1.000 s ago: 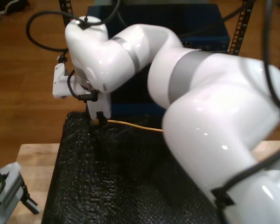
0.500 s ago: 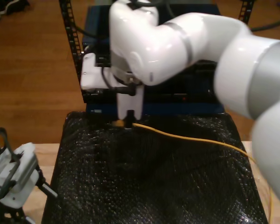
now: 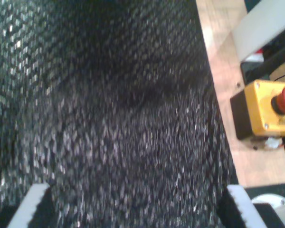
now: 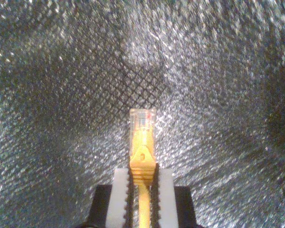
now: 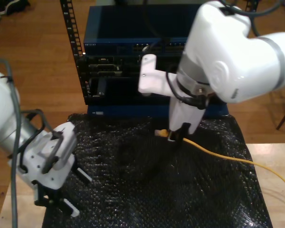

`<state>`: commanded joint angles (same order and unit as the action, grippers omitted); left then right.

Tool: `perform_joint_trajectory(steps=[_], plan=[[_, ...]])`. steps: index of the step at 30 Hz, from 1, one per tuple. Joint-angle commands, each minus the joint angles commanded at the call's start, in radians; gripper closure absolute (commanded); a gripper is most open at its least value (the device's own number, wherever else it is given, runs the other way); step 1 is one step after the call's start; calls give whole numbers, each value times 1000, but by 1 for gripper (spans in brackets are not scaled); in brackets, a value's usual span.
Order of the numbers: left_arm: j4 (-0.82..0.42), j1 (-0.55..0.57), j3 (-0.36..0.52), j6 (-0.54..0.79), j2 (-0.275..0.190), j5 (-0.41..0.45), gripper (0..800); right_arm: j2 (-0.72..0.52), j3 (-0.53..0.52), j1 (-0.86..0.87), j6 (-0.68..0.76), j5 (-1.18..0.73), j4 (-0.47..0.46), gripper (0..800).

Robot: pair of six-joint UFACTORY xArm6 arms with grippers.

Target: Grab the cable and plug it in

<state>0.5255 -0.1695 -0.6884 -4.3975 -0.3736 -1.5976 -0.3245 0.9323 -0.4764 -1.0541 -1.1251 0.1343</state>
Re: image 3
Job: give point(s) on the yellow emergency stop box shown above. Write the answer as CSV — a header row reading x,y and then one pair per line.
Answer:
x,y
259,107

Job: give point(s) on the white metal beam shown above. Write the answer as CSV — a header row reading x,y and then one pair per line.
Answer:
x,y
256,31

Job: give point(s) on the black frame bar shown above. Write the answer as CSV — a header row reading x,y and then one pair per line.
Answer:
x,y
259,71

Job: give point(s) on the black bubble mat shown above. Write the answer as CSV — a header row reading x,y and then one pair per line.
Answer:
x,y
109,95

